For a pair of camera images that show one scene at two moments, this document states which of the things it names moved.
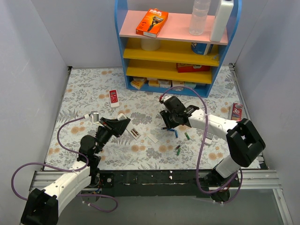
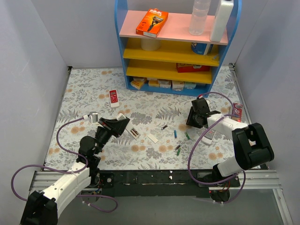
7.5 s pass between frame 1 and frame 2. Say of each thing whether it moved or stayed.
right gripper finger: moved
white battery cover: stayed
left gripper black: stayed
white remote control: stayed
